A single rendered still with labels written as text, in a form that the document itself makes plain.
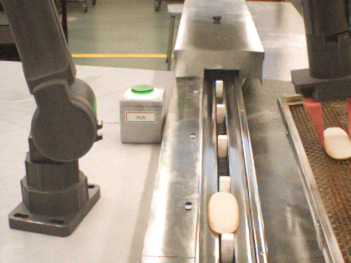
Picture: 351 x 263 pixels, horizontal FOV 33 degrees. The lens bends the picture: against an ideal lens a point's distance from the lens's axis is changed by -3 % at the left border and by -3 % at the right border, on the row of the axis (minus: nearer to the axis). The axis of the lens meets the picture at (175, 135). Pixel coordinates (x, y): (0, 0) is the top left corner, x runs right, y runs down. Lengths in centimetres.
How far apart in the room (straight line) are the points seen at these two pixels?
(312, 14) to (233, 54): 48
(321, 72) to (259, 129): 34
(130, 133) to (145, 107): 5
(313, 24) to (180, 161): 26
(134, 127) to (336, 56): 39
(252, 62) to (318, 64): 46
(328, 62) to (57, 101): 33
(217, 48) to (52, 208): 58
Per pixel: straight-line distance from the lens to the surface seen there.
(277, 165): 93
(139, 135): 99
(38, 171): 74
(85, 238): 74
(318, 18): 74
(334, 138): 81
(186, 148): 87
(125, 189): 85
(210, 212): 71
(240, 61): 120
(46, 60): 70
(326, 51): 74
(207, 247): 66
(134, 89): 99
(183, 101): 106
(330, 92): 75
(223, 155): 90
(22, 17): 69
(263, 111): 115
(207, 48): 120
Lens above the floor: 121
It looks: 22 degrees down
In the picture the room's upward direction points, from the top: straight up
